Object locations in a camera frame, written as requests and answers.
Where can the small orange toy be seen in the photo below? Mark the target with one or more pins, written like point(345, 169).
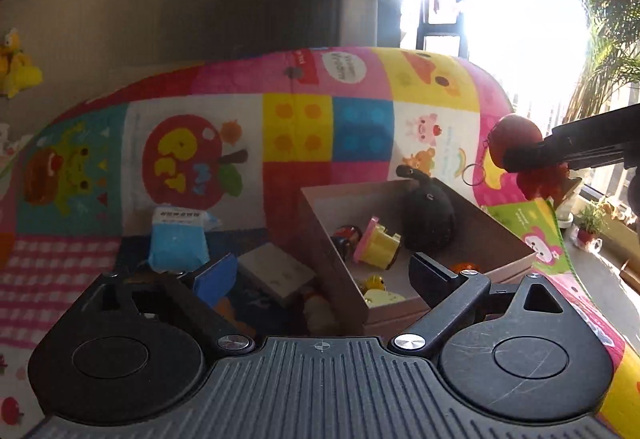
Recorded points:
point(462, 267)

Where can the black-haired toy figurine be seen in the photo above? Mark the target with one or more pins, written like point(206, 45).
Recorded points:
point(347, 236)

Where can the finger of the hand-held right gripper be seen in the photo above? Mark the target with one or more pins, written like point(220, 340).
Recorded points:
point(585, 146)

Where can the pink cardboard box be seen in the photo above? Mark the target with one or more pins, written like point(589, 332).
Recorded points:
point(320, 244)

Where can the pudding shaped toy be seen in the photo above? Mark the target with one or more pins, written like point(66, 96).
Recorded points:
point(380, 244)

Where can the yellow green plush toy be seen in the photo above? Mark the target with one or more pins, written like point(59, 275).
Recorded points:
point(17, 69)

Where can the white battery charger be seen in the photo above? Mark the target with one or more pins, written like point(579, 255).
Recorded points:
point(272, 271)

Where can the blue white tissue pack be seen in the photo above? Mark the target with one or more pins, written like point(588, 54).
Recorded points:
point(177, 244)

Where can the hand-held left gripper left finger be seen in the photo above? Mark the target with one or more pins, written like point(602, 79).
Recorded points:
point(217, 276)

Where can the small potted plant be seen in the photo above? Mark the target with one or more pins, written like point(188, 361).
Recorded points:
point(590, 224)

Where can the small yellow toy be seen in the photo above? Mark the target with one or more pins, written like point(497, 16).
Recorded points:
point(380, 291)

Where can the beige toy figure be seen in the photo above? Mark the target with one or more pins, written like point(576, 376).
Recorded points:
point(320, 314)

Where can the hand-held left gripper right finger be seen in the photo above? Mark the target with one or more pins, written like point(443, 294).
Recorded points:
point(427, 275)

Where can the floral cloth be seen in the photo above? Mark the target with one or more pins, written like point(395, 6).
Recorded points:
point(12, 144)

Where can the black plush toy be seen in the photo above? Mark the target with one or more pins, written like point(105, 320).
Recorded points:
point(427, 219)

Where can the colourful cartoon play mat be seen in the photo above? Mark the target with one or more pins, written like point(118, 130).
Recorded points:
point(300, 129)

